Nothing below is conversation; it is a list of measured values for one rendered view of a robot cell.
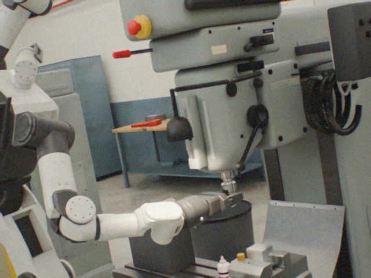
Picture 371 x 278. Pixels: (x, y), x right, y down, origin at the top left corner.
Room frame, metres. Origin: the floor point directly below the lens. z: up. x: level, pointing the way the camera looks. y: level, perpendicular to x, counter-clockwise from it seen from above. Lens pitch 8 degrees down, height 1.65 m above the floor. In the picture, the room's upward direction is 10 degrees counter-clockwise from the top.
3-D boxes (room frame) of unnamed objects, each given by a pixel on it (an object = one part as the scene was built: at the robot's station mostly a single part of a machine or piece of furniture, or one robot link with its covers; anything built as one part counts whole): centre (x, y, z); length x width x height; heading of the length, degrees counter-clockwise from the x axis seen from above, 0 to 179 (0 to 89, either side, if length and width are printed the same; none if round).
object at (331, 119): (1.68, -0.45, 1.45); 0.18 x 0.16 x 0.21; 132
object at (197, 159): (1.58, -0.03, 1.45); 0.04 x 0.04 x 0.21; 42
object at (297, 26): (1.99, -0.49, 1.66); 0.80 x 0.23 x 0.20; 132
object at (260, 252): (1.59, -0.17, 1.03); 0.06 x 0.05 x 0.06; 42
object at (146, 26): (1.50, 0.05, 1.76); 0.06 x 0.02 x 0.06; 42
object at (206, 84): (1.43, -0.08, 1.58); 0.17 x 0.01 x 0.01; 69
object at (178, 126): (1.47, 0.01, 1.48); 0.07 x 0.07 x 0.06
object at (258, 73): (1.47, -0.20, 1.58); 0.17 x 0.01 x 0.01; 145
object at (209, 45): (1.68, -0.15, 1.68); 0.34 x 0.24 x 0.10; 132
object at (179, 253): (1.97, 0.15, 1.02); 0.22 x 0.12 x 0.20; 43
